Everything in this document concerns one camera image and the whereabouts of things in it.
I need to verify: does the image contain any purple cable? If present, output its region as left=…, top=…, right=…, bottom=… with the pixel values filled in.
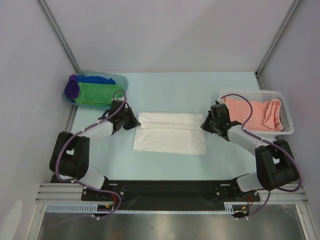
left=219, top=93, right=303, bottom=221
left=47, top=90, right=128, bottom=227

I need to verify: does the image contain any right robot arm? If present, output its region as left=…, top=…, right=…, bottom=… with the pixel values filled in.
left=200, top=103, right=301, bottom=201

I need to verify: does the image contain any pink striped towel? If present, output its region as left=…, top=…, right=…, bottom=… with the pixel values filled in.
left=223, top=96, right=284, bottom=132

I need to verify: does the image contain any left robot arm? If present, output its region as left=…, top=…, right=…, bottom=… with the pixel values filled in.
left=49, top=99, right=141, bottom=200

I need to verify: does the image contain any green towel in tray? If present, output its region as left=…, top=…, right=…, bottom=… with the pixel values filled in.
left=74, top=82, right=125, bottom=107

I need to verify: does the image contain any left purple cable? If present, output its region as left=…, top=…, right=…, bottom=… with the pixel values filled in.
left=47, top=90, right=128, bottom=227

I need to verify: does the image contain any slotted white cable duct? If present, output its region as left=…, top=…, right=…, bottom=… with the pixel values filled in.
left=45, top=203, right=235, bottom=215

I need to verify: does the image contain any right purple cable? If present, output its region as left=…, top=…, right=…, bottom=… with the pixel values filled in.
left=219, top=93, right=303, bottom=221

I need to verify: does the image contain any white towel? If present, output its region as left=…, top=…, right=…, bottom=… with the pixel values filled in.
left=133, top=112, right=206, bottom=155

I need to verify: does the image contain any white perforated plastic basket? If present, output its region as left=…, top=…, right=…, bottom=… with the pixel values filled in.
left=219, top=89, right=294, bottom=137

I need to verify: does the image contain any blue towel in tray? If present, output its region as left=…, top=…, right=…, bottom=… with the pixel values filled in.
left=76, top=75, right=116, bottom=85

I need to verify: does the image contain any purple towel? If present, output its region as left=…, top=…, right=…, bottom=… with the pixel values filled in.
left=64, top=74, right=80, bottom=100

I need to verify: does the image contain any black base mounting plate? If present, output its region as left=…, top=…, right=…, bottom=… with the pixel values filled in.
left=81, top=179, right=260, bottom=212

